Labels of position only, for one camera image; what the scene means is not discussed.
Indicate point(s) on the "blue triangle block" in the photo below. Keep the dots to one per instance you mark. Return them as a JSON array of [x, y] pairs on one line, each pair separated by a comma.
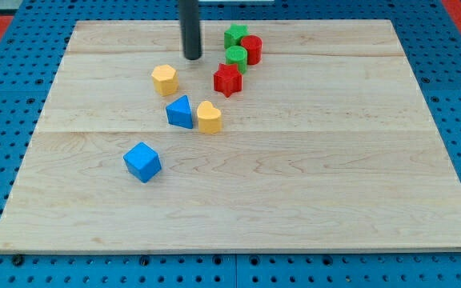
[[179, 113]]

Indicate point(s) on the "yellow hexagon block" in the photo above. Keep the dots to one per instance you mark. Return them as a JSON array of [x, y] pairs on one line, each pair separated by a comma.
[[165, 79]]

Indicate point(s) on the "yellow heart block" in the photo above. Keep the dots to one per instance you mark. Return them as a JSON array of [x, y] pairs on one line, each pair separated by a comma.
[[209, 118]]

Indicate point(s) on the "red star block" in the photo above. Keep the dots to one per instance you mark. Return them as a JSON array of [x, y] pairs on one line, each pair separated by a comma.
[[227, 79]]

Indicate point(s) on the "blue cube block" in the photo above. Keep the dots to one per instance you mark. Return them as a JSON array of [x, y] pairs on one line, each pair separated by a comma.
[[142, 162]]

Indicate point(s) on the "green cylinder block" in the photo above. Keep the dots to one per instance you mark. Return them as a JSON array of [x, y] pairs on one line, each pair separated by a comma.
[[237, 55]]

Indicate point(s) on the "light wooden board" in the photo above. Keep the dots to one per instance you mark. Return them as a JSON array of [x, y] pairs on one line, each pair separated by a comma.
[[329, 148]]

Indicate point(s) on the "red cylinder block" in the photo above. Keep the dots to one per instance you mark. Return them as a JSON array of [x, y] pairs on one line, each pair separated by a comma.
[[253, 44]]

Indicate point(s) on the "green star block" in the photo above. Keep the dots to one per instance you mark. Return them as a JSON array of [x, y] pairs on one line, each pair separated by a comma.
[[234, 34]]

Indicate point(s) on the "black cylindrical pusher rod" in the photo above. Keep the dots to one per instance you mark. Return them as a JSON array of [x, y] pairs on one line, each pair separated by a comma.
[[189, 20]]

